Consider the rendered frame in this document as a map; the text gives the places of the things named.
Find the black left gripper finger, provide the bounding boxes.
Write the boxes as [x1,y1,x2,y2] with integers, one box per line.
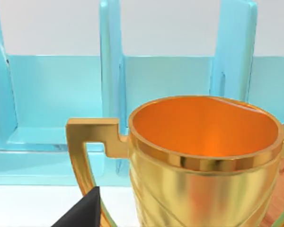
[50,186,101,227]

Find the gold trophy cup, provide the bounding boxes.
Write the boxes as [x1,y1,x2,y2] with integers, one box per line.
[65,95,284,227]

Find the light blue rack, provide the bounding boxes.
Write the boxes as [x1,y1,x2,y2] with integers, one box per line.
[0,0,284,187]

